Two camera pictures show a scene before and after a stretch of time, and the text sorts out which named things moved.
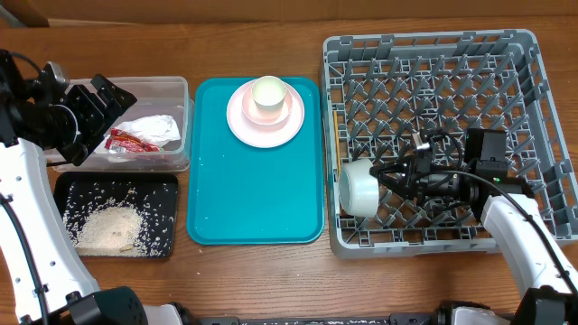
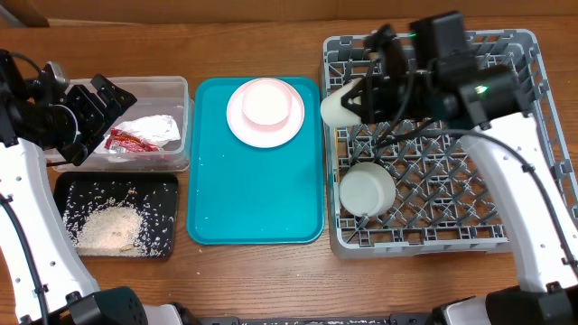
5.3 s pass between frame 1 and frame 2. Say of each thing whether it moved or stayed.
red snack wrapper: stayed
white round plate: stayed
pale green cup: moved
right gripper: moved
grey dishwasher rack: stayed
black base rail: stayed
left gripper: stayed
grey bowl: moved
